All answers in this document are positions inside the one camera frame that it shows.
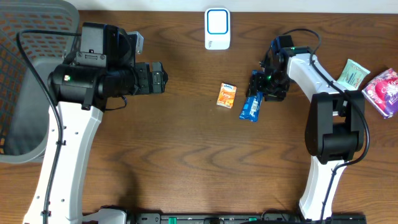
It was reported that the orange tissue pack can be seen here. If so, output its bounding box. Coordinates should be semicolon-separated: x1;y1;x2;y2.
216;83;237;109

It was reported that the mint green wipes pack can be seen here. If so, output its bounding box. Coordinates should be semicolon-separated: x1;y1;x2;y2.
336;59;370;91

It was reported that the blue Oreo cookie pack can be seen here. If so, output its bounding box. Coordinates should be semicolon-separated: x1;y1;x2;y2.
239;70;264;122

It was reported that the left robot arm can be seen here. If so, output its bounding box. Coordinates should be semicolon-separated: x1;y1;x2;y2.
24;22;168;223

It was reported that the white barcode scanner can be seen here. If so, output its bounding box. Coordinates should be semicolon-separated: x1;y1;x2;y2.
204;7;231;50

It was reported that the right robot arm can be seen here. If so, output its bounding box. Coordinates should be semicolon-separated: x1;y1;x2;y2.
239;34;369;223

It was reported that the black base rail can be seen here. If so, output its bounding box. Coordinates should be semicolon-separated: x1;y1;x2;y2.
82;212;368;224

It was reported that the red purple pad pack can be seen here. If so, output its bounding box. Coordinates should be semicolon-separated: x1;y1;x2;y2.
361;68;397;119

